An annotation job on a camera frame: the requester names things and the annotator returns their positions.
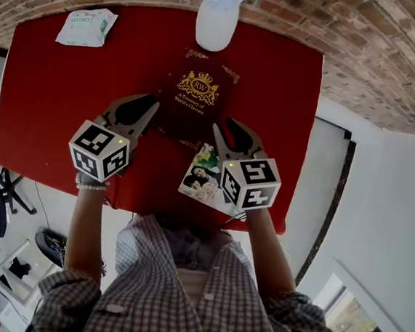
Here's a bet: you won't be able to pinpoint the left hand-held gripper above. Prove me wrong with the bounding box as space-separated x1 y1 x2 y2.
65 86 162 188

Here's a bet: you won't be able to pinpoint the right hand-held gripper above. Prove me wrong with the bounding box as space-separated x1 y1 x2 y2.
204 115 289 214

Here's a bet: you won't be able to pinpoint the dark red gold-crested book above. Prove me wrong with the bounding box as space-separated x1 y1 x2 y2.
150 44 243 155

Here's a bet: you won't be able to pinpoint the person's right forearm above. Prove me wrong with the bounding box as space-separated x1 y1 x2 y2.
238 205 305 299

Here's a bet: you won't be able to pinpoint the person's left forearm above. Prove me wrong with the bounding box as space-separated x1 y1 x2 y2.
61 181 114 288

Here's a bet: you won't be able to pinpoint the red tablecloth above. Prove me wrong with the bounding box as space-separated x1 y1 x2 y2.
0 0 329 238

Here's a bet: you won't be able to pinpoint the white wipes packet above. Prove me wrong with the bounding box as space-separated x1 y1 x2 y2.
55 4 120 51

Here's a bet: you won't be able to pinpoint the person's grey trousers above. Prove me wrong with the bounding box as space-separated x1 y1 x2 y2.
153 213 236 275

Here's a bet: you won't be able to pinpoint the white vase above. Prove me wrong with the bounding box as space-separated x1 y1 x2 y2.
193 0 242 55

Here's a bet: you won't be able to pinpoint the person's white undershirt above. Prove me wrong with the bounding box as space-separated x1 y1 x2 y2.
173 267 210 305

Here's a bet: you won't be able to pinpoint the black round bag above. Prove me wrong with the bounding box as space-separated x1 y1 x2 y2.
31 226 70 270

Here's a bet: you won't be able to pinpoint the person's checked shirt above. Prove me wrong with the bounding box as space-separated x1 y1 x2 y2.
29 203 370 332

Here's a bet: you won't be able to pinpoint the black-framed window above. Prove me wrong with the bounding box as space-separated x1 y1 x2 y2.
307 269 392 332

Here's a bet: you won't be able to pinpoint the white bead bracelet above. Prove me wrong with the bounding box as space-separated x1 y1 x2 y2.
75 177 112 194

